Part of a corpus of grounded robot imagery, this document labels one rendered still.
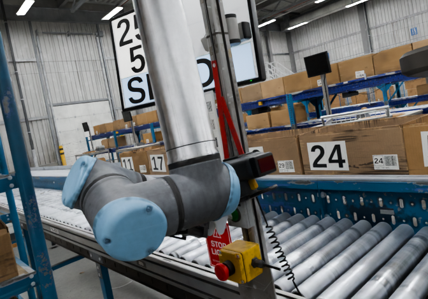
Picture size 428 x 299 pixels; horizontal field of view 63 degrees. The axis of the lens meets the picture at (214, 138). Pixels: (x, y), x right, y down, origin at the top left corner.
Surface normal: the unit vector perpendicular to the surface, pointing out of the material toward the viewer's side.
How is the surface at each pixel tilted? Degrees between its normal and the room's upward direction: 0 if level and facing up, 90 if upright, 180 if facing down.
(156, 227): 108
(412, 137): 90
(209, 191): 80
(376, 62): 90
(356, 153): 91
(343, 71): 89
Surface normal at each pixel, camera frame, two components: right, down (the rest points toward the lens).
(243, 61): -0.48, 0.07
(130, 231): 0.47, 0.27
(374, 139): -0.73, 0.18
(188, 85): 0.43, -0.18
